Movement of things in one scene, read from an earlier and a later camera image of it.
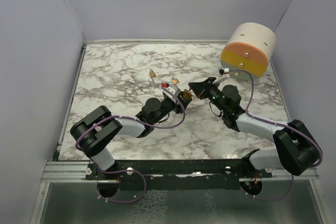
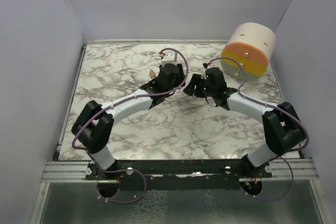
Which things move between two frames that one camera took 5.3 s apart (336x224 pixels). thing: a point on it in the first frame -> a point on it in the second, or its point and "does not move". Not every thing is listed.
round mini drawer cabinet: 250,46 does not move
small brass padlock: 151,73 does not move
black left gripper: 186,100 -> 180,75
